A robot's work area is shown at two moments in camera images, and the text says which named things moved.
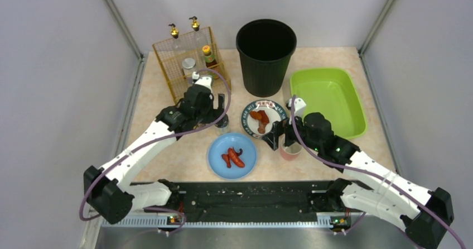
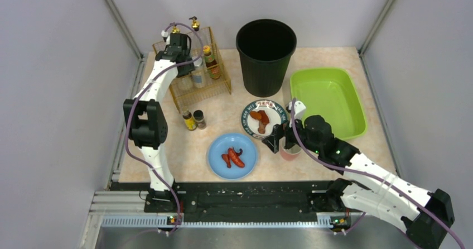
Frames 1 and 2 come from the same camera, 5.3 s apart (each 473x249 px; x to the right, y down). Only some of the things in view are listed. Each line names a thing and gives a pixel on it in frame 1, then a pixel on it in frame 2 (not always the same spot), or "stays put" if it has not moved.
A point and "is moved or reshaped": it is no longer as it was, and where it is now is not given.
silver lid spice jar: x=187 y=65 is moved or reshaped
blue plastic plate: x=221 y=145 stays put
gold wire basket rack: x=186 y=58 stays put
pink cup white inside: x=291 y=152 stays put
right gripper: x=282 y=133 stays put
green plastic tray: x=332 y=92 stays put
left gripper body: x=217 y=109 -> x=177 y=39
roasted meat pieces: x=263 y=119 stays put
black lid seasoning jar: x=222 y=126 -> x=186 y=83
